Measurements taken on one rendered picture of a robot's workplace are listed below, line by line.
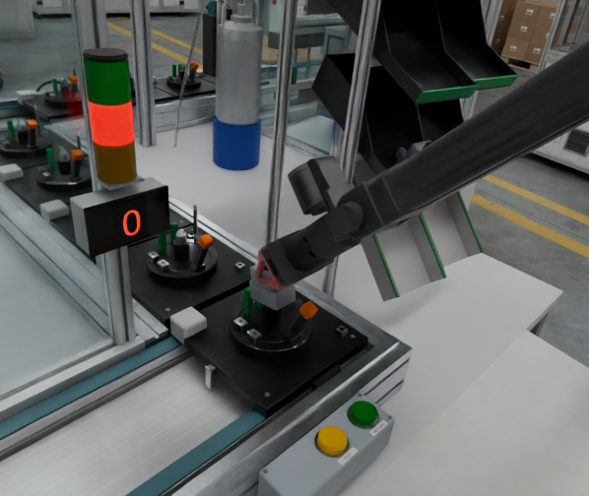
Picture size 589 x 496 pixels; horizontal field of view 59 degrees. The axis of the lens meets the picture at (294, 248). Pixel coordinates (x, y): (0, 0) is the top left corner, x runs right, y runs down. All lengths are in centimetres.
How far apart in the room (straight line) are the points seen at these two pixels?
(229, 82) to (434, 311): 92
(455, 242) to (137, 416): 72
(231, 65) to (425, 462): 121
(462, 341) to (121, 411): 68
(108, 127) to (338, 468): 52
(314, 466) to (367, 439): 9
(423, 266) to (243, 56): 89
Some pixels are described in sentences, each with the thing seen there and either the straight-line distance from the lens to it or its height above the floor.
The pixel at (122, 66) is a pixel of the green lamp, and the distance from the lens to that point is 67.
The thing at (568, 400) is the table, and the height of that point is 86.
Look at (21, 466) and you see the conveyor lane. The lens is 84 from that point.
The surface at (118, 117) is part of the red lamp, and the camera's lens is 68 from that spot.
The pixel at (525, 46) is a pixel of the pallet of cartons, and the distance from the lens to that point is 917.
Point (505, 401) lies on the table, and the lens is 107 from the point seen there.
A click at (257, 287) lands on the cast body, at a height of 106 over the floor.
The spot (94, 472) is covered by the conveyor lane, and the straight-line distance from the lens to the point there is 81.
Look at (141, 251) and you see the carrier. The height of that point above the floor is 97.
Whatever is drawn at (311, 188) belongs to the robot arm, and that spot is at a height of 127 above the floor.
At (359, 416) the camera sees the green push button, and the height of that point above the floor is 97.
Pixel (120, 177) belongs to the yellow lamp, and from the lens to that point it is 70.
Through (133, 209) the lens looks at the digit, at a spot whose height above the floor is 122.
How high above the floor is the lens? 156
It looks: 31 degrees down
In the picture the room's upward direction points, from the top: 6 degrees clockwise
